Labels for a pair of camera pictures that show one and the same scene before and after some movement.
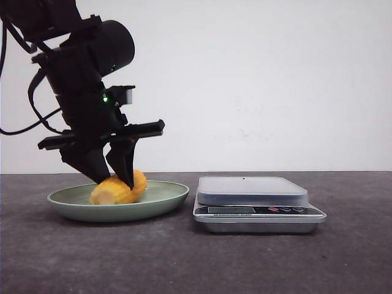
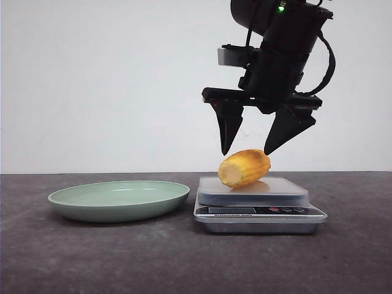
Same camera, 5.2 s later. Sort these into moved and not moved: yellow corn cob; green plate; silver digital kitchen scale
Moved: yellow corn cob
Not moved: silver digital kitchen scale; green plate
